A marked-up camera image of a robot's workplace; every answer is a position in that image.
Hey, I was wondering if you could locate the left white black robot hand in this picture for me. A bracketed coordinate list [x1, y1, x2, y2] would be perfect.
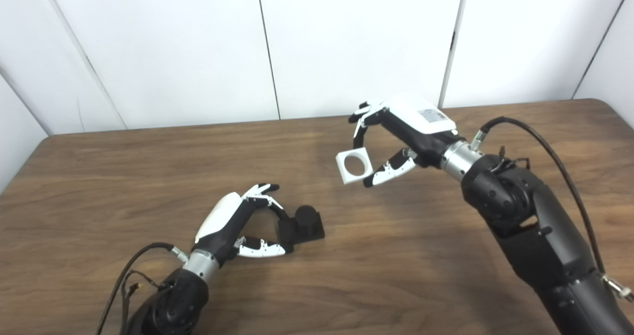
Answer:
[194, 183, 294, 269]

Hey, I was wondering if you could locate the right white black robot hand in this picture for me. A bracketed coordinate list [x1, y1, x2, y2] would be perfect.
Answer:
[348, 95, 466, 188]

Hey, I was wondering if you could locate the black peg with square base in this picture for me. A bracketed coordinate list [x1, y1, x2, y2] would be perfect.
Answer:
[276, 205, 326, 246]

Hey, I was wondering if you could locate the white square piece with hole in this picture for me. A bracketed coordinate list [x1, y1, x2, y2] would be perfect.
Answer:
[335, 147, 374, 185]

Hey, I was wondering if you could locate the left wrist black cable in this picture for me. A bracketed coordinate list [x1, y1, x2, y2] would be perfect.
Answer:
[95, 242, 190, 335]

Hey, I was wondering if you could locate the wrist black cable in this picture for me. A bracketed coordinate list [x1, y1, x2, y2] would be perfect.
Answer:
[95, 242, 190, 335]
[470, 116, 634, 302]

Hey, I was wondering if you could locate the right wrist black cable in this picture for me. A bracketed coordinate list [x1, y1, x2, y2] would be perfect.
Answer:
[470, 116, 634, 302]

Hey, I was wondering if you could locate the right thin wire bundle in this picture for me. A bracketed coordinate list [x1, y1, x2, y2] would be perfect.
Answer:
[490, 146, 530, 173]

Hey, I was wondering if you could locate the thin wire bundle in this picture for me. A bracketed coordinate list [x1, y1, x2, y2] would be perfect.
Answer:
[490, 146, 530, 173]
[120, 270, 166, 321]

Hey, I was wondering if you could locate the left thin wire bundle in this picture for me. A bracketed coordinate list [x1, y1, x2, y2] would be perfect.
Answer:
[120, 270, 166, 321]

